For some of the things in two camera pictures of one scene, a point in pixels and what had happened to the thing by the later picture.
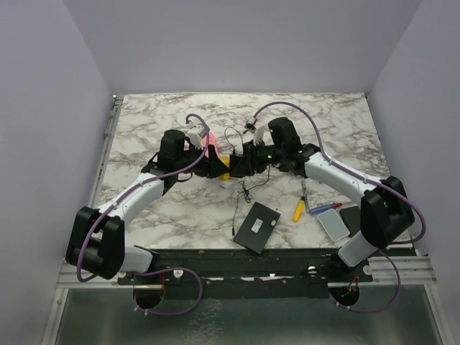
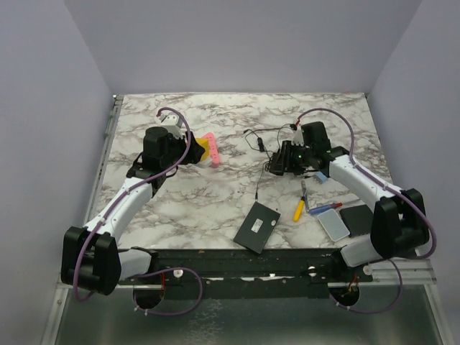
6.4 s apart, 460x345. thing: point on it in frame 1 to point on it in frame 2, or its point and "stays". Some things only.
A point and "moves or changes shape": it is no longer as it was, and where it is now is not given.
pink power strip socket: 210,141 stays
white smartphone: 333,225 stays
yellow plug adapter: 226,161 moves or changes shape
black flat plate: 351,217 stays
